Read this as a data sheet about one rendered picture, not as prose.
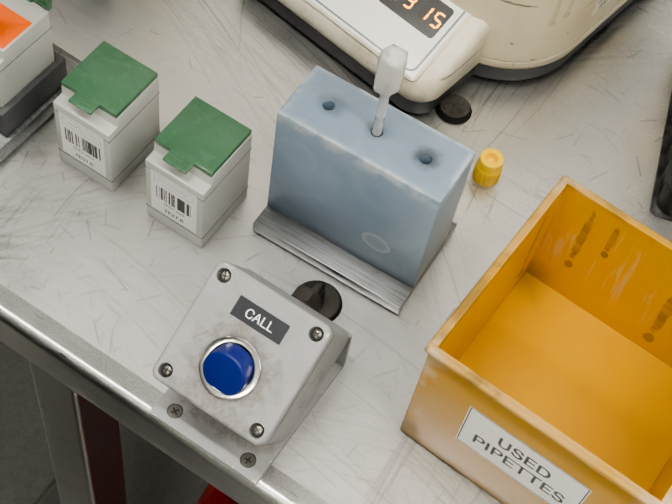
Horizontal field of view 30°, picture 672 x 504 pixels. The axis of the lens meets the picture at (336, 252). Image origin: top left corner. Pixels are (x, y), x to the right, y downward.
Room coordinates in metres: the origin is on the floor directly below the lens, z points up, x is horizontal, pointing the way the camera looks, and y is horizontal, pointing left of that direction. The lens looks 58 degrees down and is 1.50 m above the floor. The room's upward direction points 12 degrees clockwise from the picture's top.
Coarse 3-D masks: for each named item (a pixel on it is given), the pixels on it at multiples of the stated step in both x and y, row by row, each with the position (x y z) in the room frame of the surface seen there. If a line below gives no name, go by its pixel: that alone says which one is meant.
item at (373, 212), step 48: (336, 96) 0.43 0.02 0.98; (288, 144) 0.40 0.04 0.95; (336, 144) 0.39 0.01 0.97; (384, 144) 0.40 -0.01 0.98; (432, 144) 0.41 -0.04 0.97; (288, 192) 0.40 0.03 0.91; (336, 192) 0.39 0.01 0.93; (384, 192) 0.38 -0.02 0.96; (432, 192) 0.38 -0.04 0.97; (288, 240) 0.39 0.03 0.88; (336, 240) 0.39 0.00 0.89; (384, 240) 0.38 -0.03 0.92; (432, 240) 0.38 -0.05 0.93; (384, 288) 0.37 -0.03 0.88
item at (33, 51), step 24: (0, 0) 0.46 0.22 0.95; (24, 0) 0.47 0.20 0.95; (0, 24) 0.45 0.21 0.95; (24, 24) 0.45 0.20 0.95; (48, 24) 0.46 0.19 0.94; (0, 48) 0.43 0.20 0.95; (24, 48) 0.44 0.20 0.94; (48, 48) 0.46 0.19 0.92; (0, 72) 0.42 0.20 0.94; (24, 72) 0.44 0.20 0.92; (0, 96) 0.42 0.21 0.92
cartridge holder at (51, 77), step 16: (64, 64) 0.46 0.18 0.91; (32, 80) 0.44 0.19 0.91; (48, 80) 0.45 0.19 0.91; (16, 96) 0.43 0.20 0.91; (32, 96) 0.44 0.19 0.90; (48, 96) 0.45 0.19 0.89; (0, 112) 0.42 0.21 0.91; (16, 112) 0.42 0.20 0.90; (32, 112) 0.43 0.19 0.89; (48, 112) 0.44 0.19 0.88; (0, 128) 0.41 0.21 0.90; (16, 128) 0.42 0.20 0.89; (32, 128) 0.43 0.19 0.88; (0, 144) 0.41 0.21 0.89; (16, 144) 0.42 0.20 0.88; (0, 160) 0.40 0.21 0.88
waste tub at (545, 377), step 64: (576, 192) 0.40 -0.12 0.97; (512, 256) 0.35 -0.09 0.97; (576, 256) 0.39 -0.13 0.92; (640, 256) 0.38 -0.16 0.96; (448, 320) 0.30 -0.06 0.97; (512, 320) 0.37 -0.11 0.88; (576, 320) 0.37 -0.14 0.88; (640, 320) 0.37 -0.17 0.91; (448, 384) 0.28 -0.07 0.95; (512, 384) 0.32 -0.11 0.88; (576, 384) 0.33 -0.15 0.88; (640, 384) 0.34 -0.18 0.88; (448, 448) 0.27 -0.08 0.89; (512, 448) 0.26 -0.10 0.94; (576, 448) 0.25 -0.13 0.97; (640, 448) 0.30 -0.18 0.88
